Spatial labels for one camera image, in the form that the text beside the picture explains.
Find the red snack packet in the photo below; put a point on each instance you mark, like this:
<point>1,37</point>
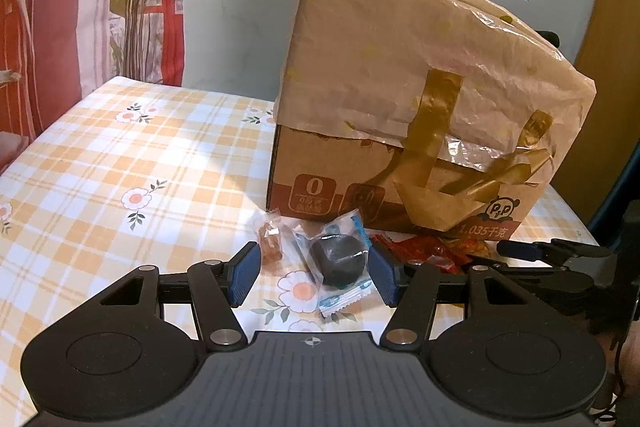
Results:
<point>440,252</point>

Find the brown snack in clear wrapper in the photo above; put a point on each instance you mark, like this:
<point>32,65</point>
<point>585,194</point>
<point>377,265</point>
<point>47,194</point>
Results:
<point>270,247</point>

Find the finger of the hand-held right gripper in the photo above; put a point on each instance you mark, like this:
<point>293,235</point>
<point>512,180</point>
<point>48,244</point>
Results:
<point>550,282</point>
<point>515,249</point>

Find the dark round cookie packet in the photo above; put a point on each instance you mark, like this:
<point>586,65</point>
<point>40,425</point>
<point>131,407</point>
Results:
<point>337,259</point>

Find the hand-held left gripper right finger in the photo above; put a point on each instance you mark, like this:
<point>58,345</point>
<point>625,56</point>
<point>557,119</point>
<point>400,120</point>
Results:
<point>382,277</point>

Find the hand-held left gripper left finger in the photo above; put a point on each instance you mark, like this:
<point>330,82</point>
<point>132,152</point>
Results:
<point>245,274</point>

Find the pink printed curtain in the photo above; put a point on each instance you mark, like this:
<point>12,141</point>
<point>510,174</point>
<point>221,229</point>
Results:
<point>50,7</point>

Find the taped cardboard box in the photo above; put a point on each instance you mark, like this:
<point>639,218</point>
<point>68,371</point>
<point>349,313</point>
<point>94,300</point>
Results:
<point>310,167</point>

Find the orange plaid floral tablecloth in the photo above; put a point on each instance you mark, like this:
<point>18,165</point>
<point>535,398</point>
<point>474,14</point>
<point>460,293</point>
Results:
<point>150,147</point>

